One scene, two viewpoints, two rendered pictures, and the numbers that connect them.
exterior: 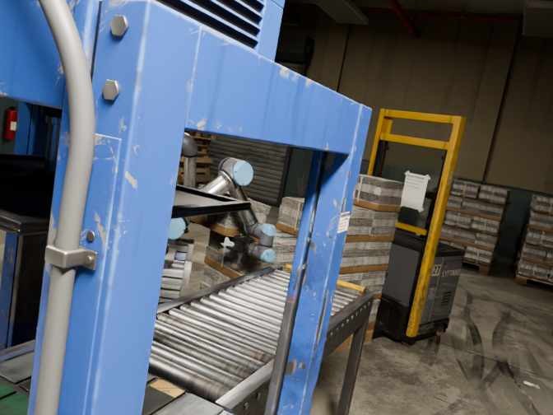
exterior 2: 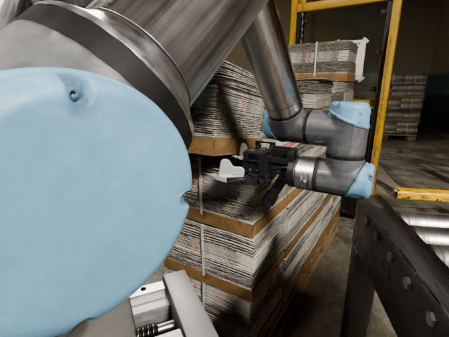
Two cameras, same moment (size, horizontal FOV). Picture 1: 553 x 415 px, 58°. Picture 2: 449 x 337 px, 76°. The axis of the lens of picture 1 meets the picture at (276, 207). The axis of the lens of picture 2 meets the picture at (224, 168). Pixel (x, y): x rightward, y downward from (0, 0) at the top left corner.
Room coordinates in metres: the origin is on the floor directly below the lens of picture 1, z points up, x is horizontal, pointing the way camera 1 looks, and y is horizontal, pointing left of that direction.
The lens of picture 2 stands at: (2.04, 0.41, 1.03)
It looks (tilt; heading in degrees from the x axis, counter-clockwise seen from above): 16 degrees down; 345
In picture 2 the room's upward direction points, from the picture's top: straight up
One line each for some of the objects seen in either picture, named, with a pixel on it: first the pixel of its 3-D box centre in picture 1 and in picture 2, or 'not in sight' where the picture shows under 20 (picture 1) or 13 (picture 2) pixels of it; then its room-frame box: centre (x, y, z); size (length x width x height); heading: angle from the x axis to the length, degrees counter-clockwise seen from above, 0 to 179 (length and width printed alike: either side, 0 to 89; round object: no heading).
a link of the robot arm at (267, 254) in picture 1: (263, 253); (343, 176); (2.53, 0.02, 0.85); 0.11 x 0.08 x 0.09; 45
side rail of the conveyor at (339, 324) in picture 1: (318, 346); not in sight; (1.73, -0.24, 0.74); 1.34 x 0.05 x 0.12; 155
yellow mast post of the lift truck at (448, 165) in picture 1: (433, 229); (381, 95); (3.84, -1.24, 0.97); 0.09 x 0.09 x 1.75; 43
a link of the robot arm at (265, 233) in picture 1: (265, 234); (339, 129); (2.55, 0.03, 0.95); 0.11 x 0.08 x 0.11; 36
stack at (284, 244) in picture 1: (285, 294); (270, 213); (3.29, -0.16, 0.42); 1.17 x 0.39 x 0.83; 133
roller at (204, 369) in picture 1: (175, 360); not in sight; (1.36, 0.21, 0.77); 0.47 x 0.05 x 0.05; 65
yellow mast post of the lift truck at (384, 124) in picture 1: (366, 210); (292, 94); (4.32, -0.78, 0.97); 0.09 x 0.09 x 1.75; 43
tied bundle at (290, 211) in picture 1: (311, 219); (285, 105); (3.38, -0.25, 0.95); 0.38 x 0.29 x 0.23; 43
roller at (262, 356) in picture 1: (212, 340); not in sight; (1.54, 0.13, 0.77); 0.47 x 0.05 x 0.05; 65
